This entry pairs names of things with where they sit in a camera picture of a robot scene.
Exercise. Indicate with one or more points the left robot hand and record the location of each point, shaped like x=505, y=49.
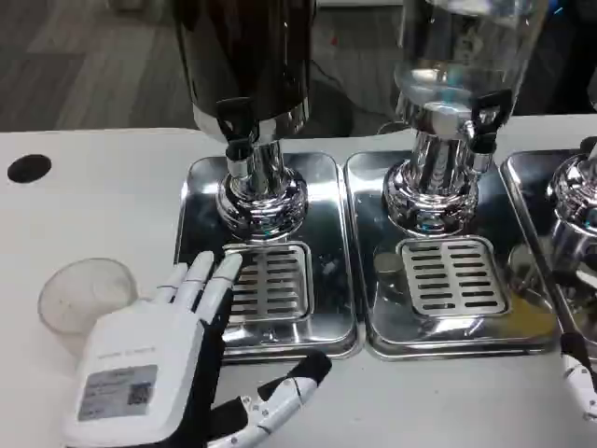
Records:
x=140, y=354

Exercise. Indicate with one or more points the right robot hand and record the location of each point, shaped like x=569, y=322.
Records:
x=583, y=373

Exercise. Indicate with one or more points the clear ribbed glass cup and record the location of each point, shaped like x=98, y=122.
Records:
x=79, y=289

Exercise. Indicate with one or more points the slotted steel drip grid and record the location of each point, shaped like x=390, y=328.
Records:
x=448, y=280
x=280, y=280

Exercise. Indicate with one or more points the steel drip tray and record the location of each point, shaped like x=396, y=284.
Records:
x=326, y=210
x=364, y=210
x=527, y=196

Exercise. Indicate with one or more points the chrome drink dispenser base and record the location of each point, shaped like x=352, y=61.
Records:
x=573, y=186

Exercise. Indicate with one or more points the black round counter hole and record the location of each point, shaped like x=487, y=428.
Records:
x=29, y=168

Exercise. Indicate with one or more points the clear drink dispenser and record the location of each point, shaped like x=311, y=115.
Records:
x=434, y=186

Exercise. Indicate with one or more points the black dispenser tap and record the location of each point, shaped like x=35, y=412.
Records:
x=231, y=116
x=485, y=140

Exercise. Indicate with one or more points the dark drink dispenser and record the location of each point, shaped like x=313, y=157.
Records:
x=242, y=56

